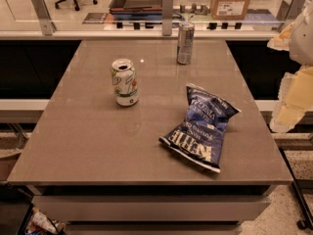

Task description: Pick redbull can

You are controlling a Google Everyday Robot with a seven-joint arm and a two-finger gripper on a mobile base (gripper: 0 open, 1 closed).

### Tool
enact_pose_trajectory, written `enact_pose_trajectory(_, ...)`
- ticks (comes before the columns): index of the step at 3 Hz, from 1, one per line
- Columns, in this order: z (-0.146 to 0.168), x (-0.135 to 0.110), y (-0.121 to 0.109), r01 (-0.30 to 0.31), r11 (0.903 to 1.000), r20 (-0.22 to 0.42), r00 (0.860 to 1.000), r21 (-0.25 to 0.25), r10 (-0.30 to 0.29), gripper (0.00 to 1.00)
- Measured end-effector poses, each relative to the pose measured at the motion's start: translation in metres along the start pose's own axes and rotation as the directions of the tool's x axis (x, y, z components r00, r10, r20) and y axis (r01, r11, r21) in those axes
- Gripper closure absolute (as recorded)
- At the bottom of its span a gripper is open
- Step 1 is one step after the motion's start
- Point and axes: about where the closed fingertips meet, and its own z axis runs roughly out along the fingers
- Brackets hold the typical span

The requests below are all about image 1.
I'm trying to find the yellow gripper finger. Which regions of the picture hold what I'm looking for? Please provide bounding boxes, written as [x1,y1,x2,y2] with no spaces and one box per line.
[270,66,313,133]
[267,23,294,51]

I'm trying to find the silver blue redbull can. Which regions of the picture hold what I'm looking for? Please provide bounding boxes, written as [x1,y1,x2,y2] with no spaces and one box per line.
[177,22,195,65]

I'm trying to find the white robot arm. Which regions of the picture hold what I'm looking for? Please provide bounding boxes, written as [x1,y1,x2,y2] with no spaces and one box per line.
[267,2,313,132]

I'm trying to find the white green soda can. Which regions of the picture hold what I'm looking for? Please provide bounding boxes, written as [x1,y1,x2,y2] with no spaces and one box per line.
[111,58,139,107]

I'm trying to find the cardboard box with label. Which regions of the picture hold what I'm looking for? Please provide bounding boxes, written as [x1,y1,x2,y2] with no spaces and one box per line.
[210,0,250,20]

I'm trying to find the blue Kettle chips bag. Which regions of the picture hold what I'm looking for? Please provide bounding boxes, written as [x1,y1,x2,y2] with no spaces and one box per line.
[159,84,239,173]

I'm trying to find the bin with trash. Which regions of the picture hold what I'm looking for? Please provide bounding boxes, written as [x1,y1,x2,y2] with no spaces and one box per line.
[17,205,66,235]

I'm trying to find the right metal glass bracket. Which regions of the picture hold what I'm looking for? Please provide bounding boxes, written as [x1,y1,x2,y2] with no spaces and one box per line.
[277,0,305,31]

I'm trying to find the metal glass bracket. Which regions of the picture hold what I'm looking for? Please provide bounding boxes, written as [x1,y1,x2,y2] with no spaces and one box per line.
[161,0,173,36]
[31,0,56,36]
[277,0,305,31]

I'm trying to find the middle metal glass bracket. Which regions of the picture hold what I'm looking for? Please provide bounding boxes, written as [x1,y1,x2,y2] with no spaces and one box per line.
[161,0,173,36]

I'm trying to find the left metal glass bracket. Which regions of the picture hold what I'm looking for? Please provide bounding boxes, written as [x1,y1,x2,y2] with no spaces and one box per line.
[31,0,56,36]

